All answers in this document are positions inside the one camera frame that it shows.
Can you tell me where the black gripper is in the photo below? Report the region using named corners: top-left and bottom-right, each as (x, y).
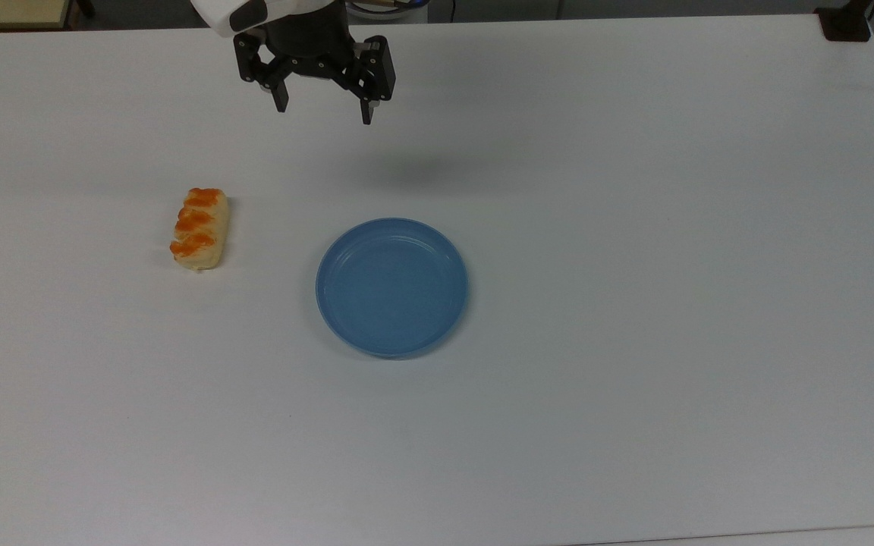
top-left (233, 0), bottom-right (397, 126)

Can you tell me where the black table clamp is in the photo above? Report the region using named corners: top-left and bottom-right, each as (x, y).
top-left (815, 0), bottom-right (874, 43)

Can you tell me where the white round base with cables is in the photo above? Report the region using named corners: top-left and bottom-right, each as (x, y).
top-left (346, 0), bottom-right (432, 25)

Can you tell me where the blue round plate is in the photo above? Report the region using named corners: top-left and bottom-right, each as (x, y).
top-left (315, 218), bottom-right (470, 360)

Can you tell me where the bread roll with orange topping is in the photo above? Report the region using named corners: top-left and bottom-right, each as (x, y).
top-left (169, 187), bottom-right (231, 273)

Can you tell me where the light wooden desk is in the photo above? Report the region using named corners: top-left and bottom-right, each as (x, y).
top-left (0, 0), bottom-right (75, 32)

